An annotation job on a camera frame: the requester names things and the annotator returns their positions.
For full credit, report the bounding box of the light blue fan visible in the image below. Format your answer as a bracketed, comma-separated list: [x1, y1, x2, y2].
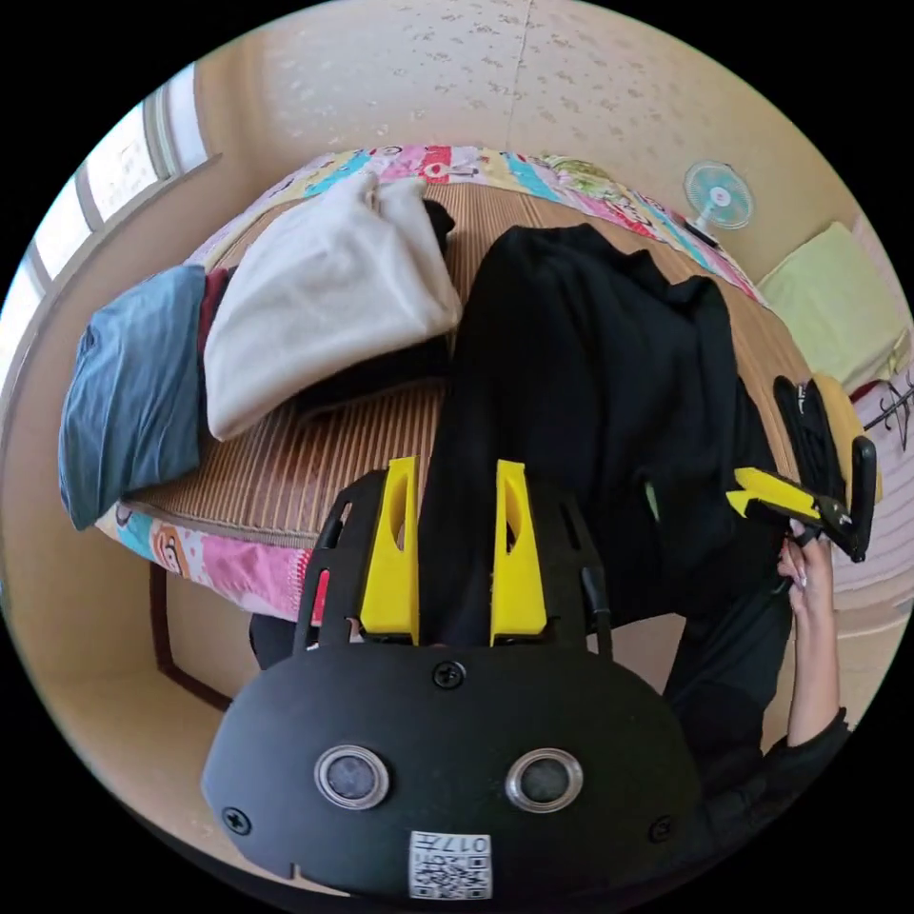
[682, 159, 756, 249]

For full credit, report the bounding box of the bed with woven mat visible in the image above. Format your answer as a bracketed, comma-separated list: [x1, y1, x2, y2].
[92, 145, 817, 624]

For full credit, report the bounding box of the light green cushion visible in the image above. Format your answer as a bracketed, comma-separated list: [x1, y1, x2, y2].
[755, 220, 912, 395]

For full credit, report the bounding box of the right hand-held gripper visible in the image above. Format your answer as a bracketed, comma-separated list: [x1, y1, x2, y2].
[724, 373, 867, 566]

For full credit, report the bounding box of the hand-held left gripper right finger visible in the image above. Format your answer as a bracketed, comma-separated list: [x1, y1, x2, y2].
[488, 459, 549, 642]

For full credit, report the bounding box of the black long sleeve shirt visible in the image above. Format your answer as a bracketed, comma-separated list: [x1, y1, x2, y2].
[417, 223, 795, 647]

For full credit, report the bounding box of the person's right forearm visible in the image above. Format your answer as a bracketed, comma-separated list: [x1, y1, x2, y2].
[784, 615, 848, 747]

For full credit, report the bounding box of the person's right hand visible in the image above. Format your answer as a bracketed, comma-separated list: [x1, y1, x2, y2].
[776, 519, 835, 629]

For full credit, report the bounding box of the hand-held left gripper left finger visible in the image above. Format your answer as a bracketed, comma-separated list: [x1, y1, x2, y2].
[359, 456, 423, 642]

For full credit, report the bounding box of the window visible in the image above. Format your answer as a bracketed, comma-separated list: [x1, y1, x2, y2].
[0, 62, 224, 372]

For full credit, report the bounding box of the pile of clothes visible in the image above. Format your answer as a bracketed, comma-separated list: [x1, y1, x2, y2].
[58, 173, 466, 531]

